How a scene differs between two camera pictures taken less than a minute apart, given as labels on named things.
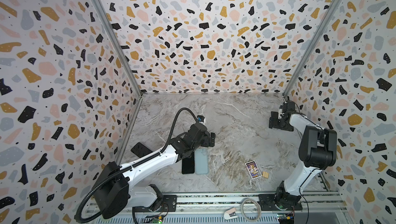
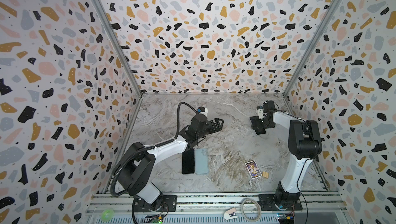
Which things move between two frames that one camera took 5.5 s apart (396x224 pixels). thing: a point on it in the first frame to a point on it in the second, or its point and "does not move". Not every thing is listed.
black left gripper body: (204, 140) to (209, 129)
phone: (188, 165) does not move
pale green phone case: (201, 161) does not move
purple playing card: (253, 170) does not move
